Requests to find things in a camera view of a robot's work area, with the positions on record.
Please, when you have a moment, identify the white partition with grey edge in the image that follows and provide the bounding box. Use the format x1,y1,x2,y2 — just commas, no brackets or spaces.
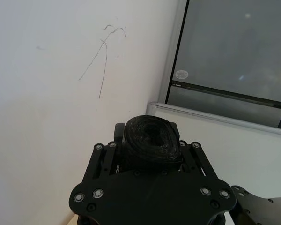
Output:
146,101,281,225

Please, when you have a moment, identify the window with grey frame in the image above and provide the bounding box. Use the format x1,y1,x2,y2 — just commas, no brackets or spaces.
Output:
164,0,281,130

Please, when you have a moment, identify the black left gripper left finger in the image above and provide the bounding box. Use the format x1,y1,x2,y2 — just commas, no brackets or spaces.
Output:
83,122,126,184

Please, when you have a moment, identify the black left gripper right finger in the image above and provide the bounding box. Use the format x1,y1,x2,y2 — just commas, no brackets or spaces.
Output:
170,122,222,181

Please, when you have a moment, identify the pale wooden board corner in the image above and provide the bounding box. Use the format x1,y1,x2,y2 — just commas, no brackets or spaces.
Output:
60,214,80,225

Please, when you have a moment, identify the black metal plate with bolts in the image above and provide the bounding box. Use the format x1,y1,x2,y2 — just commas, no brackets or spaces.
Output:
229,185,281,225

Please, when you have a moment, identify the round white window sticker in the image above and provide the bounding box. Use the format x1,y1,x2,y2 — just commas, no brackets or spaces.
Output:
175,69,189,80

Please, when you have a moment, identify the black wound cord roll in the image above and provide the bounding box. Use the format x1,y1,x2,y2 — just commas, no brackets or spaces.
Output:
124,114,184,168

